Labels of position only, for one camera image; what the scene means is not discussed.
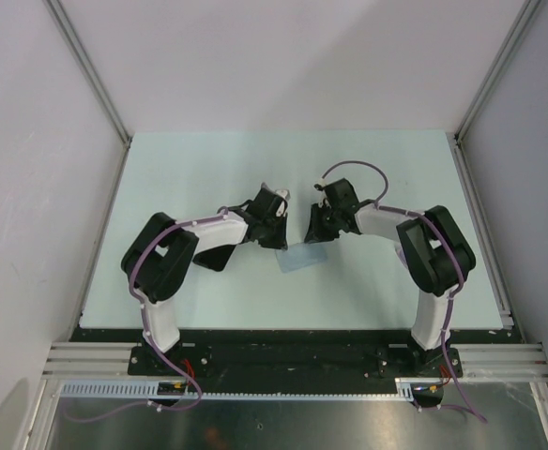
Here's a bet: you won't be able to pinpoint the light blue cleaning cloth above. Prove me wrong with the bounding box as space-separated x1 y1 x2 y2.
275 243 327 274

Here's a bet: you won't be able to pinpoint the black glasses case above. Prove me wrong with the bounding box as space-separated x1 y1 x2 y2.
192 240 236 272

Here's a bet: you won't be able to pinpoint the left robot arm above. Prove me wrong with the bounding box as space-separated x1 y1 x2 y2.
120 184 290 375

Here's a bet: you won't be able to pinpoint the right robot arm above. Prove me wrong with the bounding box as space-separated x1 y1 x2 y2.
304 178 477 376

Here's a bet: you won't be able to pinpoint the pink purple sunglasses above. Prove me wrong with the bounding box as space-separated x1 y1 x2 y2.
396 248 408 269

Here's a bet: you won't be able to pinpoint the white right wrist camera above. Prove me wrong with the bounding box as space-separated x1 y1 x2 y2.
314 178 329 208

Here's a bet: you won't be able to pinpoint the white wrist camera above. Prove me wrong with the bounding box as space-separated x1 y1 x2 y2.
314 178 329 208
274 189 290 218

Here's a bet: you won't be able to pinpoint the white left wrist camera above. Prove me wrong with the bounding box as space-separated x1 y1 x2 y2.
274 189 290 218

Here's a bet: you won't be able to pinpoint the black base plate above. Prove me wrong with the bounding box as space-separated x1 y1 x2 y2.
71 328 522 409

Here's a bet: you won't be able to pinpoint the white slotted cable duct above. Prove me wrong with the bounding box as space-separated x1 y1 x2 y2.
58 377 417 402

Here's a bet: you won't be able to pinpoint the right aluminium corner post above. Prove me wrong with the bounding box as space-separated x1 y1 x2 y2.
453 0 545 143

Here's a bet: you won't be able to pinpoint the aluminium corner post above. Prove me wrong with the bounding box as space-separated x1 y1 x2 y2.
43 0 131 149
453 0 545 143

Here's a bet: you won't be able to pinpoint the left aluminium corner post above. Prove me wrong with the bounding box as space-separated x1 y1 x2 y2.
43 0 131 149

